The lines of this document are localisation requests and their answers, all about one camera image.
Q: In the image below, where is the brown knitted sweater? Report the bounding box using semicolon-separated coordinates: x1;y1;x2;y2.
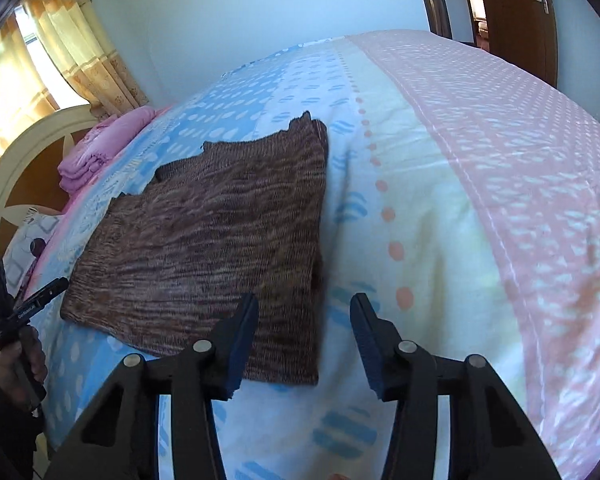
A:
60;114;328;385

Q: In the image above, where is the left hand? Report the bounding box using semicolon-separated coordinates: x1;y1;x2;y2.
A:
0;325;47;411

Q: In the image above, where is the white patterned pillow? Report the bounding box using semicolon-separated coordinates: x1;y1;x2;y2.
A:
3;208;64;298

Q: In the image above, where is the cream wooden headboard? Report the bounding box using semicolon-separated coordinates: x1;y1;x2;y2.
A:
0;105;96;256

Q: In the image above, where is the folded pink blanket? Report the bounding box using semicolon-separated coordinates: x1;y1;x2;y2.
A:
57;106;159;195

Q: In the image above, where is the beige yellow curtain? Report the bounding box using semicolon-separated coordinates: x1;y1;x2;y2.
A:
0;0;148;158

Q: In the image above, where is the blue pink patterned bedsheet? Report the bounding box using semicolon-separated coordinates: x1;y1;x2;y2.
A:
31;30;600;479

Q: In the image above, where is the brown wooden door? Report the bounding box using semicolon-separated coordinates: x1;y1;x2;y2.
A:
483;0;558;87

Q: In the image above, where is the silver door handle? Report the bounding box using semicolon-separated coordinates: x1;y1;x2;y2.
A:
532;0;550;15

